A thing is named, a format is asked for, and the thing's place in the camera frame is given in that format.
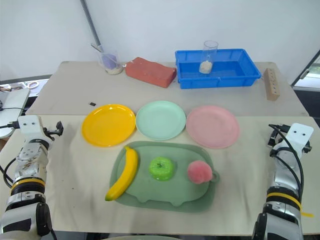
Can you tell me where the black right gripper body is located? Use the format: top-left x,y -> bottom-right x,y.
267,130 -> 278,148

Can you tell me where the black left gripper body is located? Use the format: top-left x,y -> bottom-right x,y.
42,126 -> 58,142

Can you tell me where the yellow plastic plate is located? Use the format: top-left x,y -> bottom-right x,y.
81,103 -> 137,148

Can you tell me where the pink plastic plate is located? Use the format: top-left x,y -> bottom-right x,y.
186,105 -> 241,150

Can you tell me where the mint green plastic plate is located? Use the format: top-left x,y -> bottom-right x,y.
135,100 -> 187,141

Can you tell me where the grey side desk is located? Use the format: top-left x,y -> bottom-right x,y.
0,87 -> 31,140

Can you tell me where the wooden block with holes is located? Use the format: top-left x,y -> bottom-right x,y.
263,67 -> 281,102

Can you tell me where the yellow zip tie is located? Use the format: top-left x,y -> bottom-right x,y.
266,191 -> 315,218

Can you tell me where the pink fuzzy peach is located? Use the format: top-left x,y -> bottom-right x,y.
187,160 -> 214,185

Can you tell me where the yellow banana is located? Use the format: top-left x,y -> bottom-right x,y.
104,145 -> 139,202

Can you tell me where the clear beaker with grain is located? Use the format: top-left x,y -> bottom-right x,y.
97,48 -> 124,76

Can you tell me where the purple scoop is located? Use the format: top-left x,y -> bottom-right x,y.
102,51 -> 119,70

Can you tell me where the blue plastic bin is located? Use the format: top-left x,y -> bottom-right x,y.
174,48 -> 262,90

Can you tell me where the clear cup with grain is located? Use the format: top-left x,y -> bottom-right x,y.
198,40 -> 219,75

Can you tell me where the red brick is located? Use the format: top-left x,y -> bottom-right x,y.
124,56 -> 177,89

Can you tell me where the green apple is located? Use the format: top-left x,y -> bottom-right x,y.
148,156 -> 176,181

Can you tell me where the green pig-shaped tray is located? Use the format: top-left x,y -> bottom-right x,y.
109,140 -> 221,214

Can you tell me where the beige tablecloth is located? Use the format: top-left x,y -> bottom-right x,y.
0,115 -> 320,237

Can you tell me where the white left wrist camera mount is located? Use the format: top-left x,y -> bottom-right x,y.
17,115 -> 45,139

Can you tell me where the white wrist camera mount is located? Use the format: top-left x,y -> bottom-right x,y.
17,115 -> 45,139
285,122 -> 315,156

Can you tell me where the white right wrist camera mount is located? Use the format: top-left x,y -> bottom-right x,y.
285,122 -> 315,156

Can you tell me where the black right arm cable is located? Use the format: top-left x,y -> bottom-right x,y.
268,123 -> 305,202

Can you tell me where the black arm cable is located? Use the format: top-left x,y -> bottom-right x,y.
0,120 -> 20,190
268,123 -> 305,202

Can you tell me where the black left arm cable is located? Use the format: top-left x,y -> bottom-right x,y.
0,120 -> 20,190

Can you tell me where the black desk cable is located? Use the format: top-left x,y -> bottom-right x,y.
0,99 -> 26,112

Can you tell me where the dark window frame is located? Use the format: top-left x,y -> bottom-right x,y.
290,48 -> 320,88

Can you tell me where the grey corrugated metal hose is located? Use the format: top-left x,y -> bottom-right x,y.
79,0 -> 104,52

